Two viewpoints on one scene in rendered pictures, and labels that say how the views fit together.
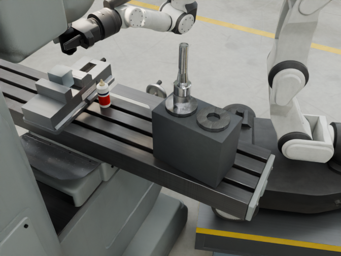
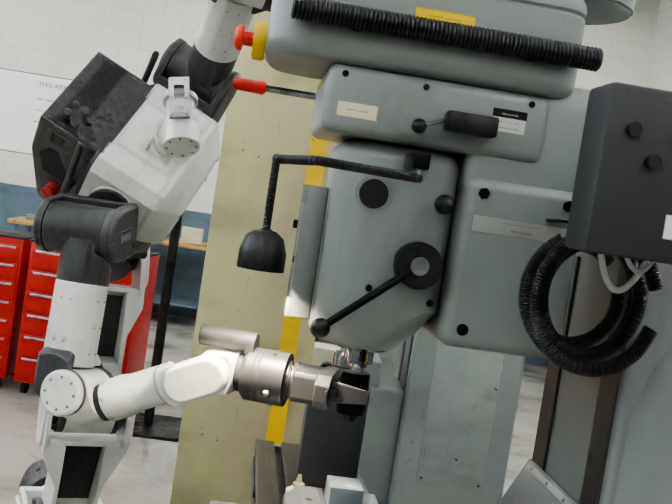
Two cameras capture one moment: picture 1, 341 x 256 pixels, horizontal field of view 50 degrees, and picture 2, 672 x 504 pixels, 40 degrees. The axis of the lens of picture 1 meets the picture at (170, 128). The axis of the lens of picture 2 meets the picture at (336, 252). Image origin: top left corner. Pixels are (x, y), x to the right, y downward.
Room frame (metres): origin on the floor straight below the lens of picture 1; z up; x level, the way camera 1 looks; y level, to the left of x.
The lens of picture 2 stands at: (1.83, 1.51, 1.53)
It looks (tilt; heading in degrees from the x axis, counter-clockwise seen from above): 3 degrees down; 237
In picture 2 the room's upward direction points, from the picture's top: 9 degrees clockwise
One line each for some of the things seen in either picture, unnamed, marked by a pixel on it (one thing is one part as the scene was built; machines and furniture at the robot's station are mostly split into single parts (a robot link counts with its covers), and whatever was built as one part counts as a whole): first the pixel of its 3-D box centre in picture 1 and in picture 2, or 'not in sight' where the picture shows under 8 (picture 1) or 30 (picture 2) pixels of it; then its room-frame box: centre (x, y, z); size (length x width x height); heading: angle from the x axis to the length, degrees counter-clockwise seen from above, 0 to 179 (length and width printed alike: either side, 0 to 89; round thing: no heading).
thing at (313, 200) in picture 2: not in sight; (305, 251); (1.09, 0.26, 1.45); 0.04 x 0.04 x 0.21; 63
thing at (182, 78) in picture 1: (182, 64); not in sight; (0.78, -0.03, 1.28); 0.03 x 0.03 x 0.11
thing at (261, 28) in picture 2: not in sight; (259, 40); (1.20, 0.21, 1.76); 0.06 x 0.02 x 0.06; 63
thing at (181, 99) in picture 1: (181, 94); (342, 371); (0.78, -0.03, 1.19); 0.05 x 0.05 x 0.06
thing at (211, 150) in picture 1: (195, 136); (333, 427); (0.76, -0.07, 1.06); 0.22 x 0.12 x 0.20; 56
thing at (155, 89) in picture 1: (152, 97); not in sight; (1.44, 0.09, 0.66); 0.16 x 0.12 x 0.12; 153
